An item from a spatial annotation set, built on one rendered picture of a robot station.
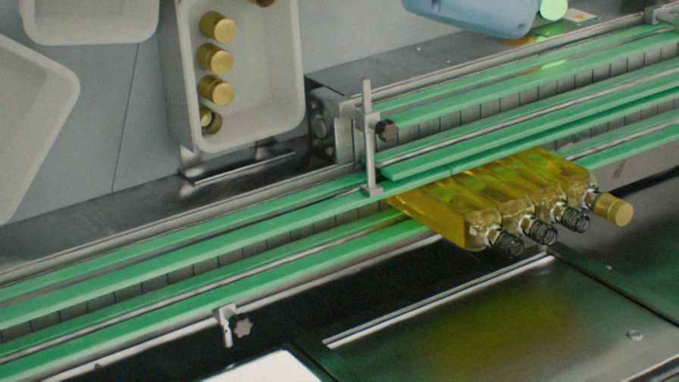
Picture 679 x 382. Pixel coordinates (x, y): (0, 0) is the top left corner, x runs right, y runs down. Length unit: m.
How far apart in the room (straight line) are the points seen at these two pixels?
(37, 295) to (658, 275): 0.91
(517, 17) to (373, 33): 0.82
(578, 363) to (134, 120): 0.68
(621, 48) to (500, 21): 0.89
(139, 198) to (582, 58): 0.69
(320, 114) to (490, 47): 0.31
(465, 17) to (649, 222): 1.05
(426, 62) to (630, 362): 0.54
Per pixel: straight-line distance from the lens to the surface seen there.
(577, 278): 1.74
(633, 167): 2.07
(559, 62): 1.81
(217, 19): 1.59
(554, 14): 1.87
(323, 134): 1.65
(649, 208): 2.02
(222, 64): 1.60
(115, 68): 1.60
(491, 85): 1.71
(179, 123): 1.62
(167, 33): 1.58
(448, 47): 1.82
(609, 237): 1.93
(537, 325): 1.63
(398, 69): 1.73
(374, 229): 1.68
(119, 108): 1.62
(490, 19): 0.98
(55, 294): 1.46
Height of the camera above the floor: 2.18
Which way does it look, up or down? 51 degrees down
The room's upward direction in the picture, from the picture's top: 122 degrees clockwise
